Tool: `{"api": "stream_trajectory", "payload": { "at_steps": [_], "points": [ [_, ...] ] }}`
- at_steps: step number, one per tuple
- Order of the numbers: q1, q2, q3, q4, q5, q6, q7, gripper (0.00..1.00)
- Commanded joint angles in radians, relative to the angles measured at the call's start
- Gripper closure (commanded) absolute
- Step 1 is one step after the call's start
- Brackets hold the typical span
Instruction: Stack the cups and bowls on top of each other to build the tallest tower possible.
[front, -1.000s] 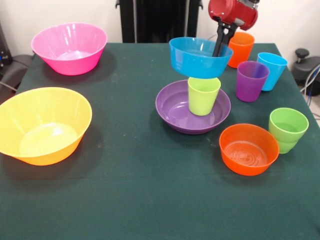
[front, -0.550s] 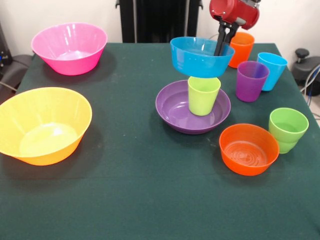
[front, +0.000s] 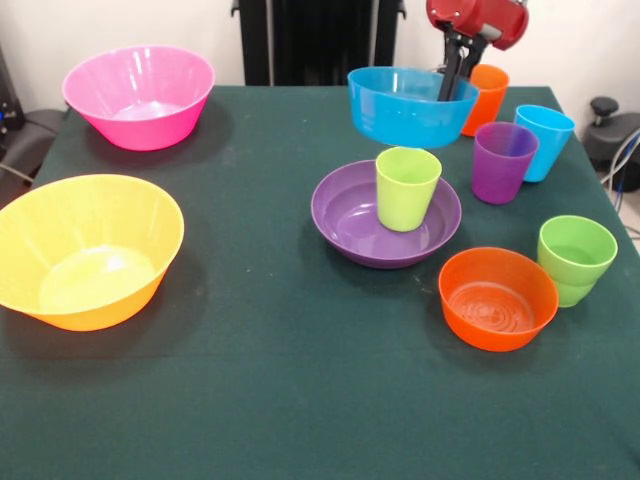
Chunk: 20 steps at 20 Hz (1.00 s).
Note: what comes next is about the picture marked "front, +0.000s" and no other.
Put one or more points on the black equipment with knob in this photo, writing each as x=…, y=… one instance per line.
x=612, y=135

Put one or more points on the small blue bowl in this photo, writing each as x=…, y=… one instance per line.
x=405, y=122

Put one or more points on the small orange bowl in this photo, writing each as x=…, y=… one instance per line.
x=495, y=337

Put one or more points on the purple cup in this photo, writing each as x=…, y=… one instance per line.
x=500, y=180

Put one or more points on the lime yellow cup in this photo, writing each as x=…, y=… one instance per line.
x=405, y=200

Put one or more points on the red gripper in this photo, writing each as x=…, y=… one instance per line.
x=480, y=20

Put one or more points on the large orange yellow bowl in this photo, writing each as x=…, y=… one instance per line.
x=75, y=215

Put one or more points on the large pink bowl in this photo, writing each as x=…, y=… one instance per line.
x=100, y=85

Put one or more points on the green cup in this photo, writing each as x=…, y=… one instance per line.
x=575, y=295
x=577, y=240

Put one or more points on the black computer tower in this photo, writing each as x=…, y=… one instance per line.
x=7, y=100

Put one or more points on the purple bowl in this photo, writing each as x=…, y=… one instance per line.
x=350, y=235

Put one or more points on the dark green tablecloth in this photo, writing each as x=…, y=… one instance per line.
x=350, y=400

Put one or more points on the blue cup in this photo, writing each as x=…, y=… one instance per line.
x=547, y=145

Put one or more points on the orange cup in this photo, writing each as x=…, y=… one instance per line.
x=490, y=105

